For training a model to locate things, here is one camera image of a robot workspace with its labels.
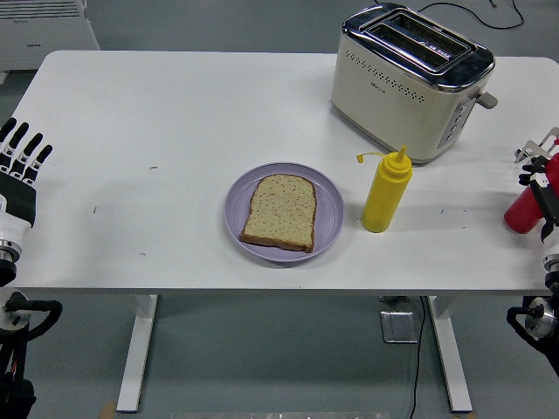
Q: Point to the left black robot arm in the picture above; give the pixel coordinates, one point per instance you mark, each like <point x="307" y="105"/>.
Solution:
<point x="13" y="393"/>

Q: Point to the purple plate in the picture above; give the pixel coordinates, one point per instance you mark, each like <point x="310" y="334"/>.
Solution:
<point x="327" y="214"/>

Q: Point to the yellow squeeze bottle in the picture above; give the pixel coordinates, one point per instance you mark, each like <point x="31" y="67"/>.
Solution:
<point x="384" y="196"/>

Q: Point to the cream and chrome toaster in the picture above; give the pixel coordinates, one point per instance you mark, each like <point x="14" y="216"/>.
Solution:
<point x="384" y="105"/>

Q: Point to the white table leg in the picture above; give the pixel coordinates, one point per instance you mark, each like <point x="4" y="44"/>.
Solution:
<point x="452" y="349"/>
<point x="135" y="349"/>

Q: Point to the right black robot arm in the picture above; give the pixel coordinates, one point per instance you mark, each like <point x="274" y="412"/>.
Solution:
<point x="541" y="323"/>

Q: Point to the slice of bread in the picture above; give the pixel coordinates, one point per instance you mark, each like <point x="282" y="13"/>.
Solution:
<point x="281" y="214"/>

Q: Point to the metal floor socket plate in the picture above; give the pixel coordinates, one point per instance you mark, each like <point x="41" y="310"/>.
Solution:
<point x="398" y="327"/>

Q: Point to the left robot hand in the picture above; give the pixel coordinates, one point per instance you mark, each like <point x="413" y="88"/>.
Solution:
<point x="17" y="201"/>

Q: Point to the white heater appliance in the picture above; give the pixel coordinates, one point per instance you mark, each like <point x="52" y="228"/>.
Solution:
<point x="39" y="43"/>

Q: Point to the silver metal rack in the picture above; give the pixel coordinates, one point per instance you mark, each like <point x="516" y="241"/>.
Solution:
<point x="535" y="148"/>

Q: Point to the red squeeze bottle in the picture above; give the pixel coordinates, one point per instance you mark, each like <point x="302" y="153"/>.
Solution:
<point x="524" y="214"/>

